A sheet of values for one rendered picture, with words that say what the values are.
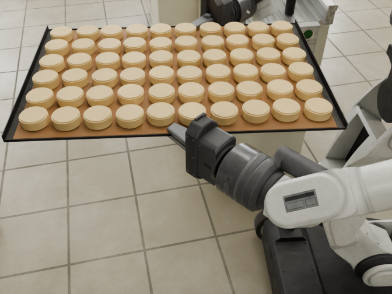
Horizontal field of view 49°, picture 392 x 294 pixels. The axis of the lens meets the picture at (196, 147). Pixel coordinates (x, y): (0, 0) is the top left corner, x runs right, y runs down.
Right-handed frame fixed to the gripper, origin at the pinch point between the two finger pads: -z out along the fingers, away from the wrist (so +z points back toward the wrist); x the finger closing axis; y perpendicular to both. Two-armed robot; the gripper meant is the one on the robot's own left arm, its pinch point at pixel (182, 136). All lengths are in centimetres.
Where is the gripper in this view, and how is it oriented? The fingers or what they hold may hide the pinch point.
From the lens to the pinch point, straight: 74.9
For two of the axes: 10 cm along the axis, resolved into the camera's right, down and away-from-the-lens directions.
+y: -6.7, 5.0, -5.5
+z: 7.4, 4.5, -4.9
